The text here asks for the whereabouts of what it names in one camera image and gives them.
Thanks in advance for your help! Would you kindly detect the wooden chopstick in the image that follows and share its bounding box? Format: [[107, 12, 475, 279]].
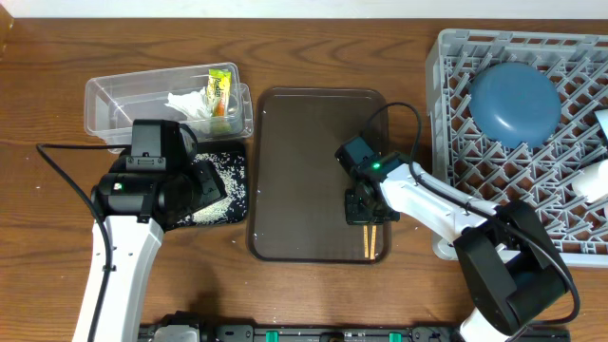
[[369, 225, 377, 260], [363, 225, 370, 259]]

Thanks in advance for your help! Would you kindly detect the white tissue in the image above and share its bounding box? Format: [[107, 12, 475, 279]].
[[165, 87, 212, 120]]

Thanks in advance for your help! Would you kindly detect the yellow green snack wrapper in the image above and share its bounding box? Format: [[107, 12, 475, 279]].
[[206, 69, 232, 117]]

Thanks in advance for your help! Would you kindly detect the dark blue bowl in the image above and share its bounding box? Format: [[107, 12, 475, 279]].
[[468, 62, 561, 148]]

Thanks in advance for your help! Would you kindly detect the cream paper cup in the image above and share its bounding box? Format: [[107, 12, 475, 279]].
[[572, 160, 608, 203]]

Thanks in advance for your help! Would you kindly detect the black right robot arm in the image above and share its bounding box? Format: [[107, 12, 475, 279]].
[[335, 137, 575, 341]]

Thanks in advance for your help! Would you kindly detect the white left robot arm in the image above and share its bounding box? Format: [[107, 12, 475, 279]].
[[73, 120, 226, 341]]

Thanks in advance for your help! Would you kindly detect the grey dishwasher rack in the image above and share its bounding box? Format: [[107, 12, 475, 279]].
[[426, 28, 607, 268]]

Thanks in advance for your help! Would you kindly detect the black plastic tray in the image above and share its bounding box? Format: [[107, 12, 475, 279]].
[[108, 140, 249, 228]]

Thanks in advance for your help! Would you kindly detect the clear plastic bin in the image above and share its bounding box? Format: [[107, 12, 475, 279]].
[[84, 62, 254, 145]]

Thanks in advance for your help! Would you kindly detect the dark brown serving tray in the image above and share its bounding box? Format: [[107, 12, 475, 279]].
[[247, 87, 391, 264]]

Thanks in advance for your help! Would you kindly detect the spilled white rice pile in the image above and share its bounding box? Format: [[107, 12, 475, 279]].
[[177, 151, 248, 227]]

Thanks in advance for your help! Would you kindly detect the black rail with green clips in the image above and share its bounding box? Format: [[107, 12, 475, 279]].
[[137, 311, 571, 342]]

